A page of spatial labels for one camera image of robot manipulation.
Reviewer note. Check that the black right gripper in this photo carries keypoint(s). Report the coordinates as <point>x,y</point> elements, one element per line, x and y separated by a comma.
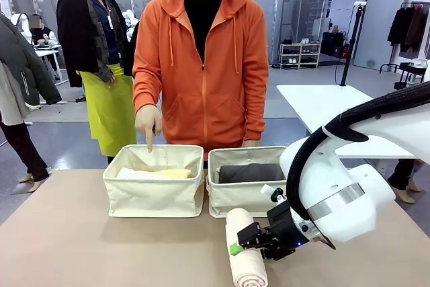
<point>282,230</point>

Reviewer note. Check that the pale pink towel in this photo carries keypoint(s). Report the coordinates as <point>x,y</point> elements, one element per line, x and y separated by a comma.
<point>248,267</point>

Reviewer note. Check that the pale yellow towel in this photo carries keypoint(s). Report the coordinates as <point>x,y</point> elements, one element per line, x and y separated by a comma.
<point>174,173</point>

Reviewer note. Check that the white towel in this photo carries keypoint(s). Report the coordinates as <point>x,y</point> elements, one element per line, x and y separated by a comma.
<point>129,172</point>

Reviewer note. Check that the person's left forearm orange sleeve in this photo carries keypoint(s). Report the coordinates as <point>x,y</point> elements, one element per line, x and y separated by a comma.
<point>257,109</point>

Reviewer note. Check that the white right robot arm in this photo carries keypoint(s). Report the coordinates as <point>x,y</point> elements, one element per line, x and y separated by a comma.
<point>336,179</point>

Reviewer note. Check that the person's right forearm orange sleeve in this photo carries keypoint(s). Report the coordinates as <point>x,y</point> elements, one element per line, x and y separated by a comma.
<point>144,92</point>

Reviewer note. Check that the person's left hand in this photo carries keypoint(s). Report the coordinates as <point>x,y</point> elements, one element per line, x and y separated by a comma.
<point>251,144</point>

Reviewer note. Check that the person's right hand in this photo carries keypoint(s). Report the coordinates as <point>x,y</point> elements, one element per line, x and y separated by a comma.
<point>149,122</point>

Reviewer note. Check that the beige fabric storage basket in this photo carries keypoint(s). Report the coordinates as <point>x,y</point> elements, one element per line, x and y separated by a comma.
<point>151,196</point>
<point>235,199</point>

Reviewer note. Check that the dark grey folded towel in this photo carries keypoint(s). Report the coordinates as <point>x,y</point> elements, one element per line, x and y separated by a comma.
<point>248,172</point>

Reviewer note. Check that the person in orange hoodie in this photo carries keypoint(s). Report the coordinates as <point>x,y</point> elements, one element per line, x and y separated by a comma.
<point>215,99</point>

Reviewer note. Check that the white table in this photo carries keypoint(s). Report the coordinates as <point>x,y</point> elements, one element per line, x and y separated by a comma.
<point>309,99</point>

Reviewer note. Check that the person in dark trousers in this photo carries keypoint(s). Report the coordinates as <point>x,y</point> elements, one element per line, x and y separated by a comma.
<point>401,176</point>

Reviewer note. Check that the wooden shoe rack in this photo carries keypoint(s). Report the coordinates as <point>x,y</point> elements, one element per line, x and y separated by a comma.
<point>299,55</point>

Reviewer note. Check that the person with lime apron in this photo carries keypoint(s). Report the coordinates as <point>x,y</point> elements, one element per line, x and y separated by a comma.
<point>107,112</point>

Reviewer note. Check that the black bags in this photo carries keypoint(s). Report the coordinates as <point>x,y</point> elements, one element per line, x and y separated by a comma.
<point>332,43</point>

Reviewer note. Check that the black tripod pole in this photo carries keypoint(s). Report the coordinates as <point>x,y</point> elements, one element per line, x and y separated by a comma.
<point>349,48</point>

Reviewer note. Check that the black side table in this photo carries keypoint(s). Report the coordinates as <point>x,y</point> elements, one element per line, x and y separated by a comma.
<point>406,72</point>

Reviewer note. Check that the clothes rack with dark coats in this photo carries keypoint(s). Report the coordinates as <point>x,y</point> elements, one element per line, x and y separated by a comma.
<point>410,28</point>

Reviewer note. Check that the white desk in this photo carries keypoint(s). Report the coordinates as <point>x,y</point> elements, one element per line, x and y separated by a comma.
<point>50,51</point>

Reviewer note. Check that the person in dark green puffer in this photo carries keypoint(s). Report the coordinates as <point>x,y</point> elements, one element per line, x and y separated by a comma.
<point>20,65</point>

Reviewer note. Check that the seated person at desk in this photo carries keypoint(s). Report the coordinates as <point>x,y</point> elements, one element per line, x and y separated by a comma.
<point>42,33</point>

